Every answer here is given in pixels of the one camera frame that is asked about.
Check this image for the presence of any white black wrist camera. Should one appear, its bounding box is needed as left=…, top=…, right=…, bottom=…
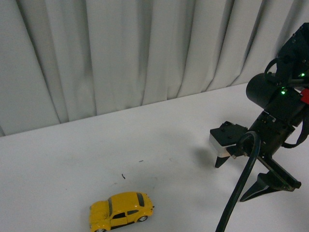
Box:
left=209, top=121, right=248, bottom=158

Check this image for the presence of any white pleated curtain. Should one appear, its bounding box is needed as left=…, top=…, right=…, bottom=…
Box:
left=0, top=0, right=309, bottom=136

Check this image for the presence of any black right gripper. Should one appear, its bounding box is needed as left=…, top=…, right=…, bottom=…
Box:
left=215, top=112, right=301, bottom=202

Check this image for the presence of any yellow beetle toy car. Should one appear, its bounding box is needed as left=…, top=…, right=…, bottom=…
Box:
left=89, top=191, right=154, bottom=232

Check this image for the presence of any black thick cable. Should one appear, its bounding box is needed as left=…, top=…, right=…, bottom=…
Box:
left=214, top=130, right=261, bottom=232

